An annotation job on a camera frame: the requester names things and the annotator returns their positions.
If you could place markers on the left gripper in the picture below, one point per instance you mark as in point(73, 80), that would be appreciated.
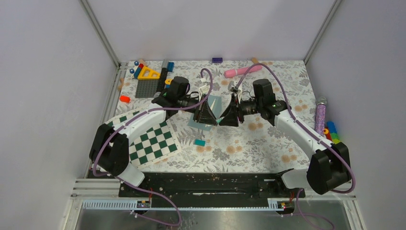
point(203, 114)

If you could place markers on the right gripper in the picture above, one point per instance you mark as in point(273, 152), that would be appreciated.
point(231, 114)

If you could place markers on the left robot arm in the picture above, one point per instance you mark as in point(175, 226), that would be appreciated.
point(110, 148)

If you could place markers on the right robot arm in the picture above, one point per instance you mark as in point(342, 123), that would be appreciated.
point(329, 165)

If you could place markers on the small teal block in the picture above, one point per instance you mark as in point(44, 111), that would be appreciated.
point(199, 142)

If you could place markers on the pink cylinder marker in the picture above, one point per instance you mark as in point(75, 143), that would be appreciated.
point(236, 72)

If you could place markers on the floral table mat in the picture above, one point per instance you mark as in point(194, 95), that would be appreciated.
point(255, 146)

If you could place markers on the green white checkerboard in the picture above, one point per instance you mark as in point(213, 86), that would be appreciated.
point(156, 144)

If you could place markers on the purple small brick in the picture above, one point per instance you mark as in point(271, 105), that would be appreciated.
point(217, 59)

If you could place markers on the blue lego brick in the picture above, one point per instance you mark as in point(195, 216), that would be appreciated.
point(170, 66)

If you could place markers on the grey lego baseplate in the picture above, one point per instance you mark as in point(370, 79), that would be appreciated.
point(148, 88)

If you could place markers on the yellow triangle toy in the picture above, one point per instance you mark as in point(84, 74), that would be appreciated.
point(147, 73)

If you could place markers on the small red block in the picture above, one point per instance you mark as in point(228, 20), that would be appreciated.
point(125, 99)

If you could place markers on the purple glitter tube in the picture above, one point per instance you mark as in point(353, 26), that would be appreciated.
point(320, 115)

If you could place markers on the colourful stacked brick toy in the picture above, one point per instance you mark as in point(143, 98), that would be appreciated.
point(331, 133)

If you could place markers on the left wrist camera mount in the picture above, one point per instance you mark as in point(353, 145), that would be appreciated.
point(203, 90)

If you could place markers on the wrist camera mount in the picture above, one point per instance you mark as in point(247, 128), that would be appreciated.
point(203, 90)
point(237, 91)

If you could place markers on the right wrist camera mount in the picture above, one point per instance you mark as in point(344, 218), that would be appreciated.
point(237, 91)

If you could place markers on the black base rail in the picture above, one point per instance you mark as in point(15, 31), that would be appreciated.
point(212, 190)

